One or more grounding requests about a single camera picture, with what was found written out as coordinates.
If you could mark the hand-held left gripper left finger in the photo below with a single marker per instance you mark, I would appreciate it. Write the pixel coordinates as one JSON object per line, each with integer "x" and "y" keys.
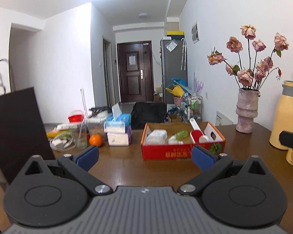
{"x": 88, "y": 157}

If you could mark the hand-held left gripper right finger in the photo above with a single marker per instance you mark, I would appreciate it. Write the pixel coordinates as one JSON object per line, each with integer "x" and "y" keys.
{"x": 202, "y": 158}

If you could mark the orange-edged cardboard box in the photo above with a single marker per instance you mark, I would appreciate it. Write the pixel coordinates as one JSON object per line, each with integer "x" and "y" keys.
{"x": 180, "y": 152}

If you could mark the white and red lint brush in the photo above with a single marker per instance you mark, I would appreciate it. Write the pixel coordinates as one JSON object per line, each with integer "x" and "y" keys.
{"x": 196, "y": 135}

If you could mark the green spray bottle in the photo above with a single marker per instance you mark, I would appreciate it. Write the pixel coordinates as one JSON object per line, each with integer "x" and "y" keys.
{"x": 180, "y": 135}

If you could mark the orange fruit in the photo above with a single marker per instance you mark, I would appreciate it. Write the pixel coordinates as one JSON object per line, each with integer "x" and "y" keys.
{"x": 95, "y": 141}

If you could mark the clear drinking glass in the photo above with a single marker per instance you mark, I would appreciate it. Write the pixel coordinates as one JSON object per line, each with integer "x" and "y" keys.
{"x": 81, "y": 139}

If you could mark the yellow thermos jug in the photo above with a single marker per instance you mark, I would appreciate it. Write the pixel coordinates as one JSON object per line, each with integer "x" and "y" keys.
{"x": 284, "y": 117}

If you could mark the clear plastic storage container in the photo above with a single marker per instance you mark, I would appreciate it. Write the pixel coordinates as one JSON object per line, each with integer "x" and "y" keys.
{"x": 95, "y": 126}

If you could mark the purple tissue pack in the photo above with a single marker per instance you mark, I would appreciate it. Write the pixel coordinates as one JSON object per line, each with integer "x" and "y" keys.
{"x": 118, "y": 140}

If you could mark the red bucket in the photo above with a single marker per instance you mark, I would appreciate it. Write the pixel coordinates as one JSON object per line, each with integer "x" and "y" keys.
{"x": 75, "y": 118}

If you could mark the white leaning board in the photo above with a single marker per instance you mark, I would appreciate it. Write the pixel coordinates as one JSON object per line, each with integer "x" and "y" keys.
{"x": 223, "y": 119}

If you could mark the blue tissue pack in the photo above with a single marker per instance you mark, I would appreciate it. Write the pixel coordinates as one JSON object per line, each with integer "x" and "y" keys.
{"x": 119, "y": 124}

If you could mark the small open cardboard box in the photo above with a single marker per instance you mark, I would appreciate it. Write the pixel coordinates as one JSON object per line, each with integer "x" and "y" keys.
{"x": 175, "y": 119}

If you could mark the black flat device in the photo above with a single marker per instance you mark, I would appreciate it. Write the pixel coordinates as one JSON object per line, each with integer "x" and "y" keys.
{"x": 99, "y": 109}

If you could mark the metal storage rack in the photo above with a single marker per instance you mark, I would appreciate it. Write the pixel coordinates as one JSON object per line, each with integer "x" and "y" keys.
{"x": 193, "y": 107}

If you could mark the pink plastic bucket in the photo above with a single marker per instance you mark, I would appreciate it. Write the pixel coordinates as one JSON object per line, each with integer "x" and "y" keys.
{"x": 177, "y": 101}

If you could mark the black folding chair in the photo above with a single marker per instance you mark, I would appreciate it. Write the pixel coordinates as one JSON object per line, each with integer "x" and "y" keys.
{"x": 149, "y": 117}

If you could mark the bundle of clear purple hangers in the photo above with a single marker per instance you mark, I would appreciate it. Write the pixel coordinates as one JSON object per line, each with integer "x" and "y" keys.
{"x": 198, "y": 85}

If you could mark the pile of blue yellow bags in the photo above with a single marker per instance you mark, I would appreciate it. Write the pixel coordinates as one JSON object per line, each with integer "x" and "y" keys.
{"x": 177, "y": 89}

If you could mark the dark brown entrance door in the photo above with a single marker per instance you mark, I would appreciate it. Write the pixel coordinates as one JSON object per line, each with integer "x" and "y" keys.
{"x": 134, "y": 78}

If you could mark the grey refrigerator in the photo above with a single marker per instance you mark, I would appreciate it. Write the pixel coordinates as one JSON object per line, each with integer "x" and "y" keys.
{"x": 173, "y": 65}

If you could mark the white hanging umbrella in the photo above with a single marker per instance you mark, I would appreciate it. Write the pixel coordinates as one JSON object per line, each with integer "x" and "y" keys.
{"x": 183, "y": 53}

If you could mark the clear plastic bag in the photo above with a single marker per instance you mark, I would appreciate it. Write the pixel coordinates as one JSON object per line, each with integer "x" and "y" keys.
{"x": 171, "y": 45}

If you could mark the yellow and blue box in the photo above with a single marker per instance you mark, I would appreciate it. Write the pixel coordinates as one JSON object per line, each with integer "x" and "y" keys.
{"x": 175, "y": 34}

